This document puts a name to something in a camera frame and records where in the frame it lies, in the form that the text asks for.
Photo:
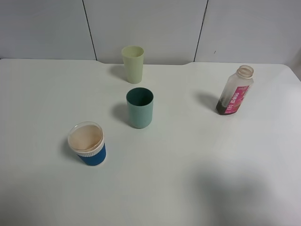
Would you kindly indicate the clear bottle pink label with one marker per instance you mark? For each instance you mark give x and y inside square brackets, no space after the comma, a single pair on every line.
[235,90]

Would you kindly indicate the teal green plastic cup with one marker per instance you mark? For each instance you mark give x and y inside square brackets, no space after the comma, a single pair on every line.
[140,107]

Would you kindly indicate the pale yellow plastic cup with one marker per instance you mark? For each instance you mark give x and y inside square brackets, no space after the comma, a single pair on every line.
[133,58]

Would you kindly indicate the blue sleeved cup clear lid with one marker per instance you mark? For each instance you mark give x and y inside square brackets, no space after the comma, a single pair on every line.
[86,139]

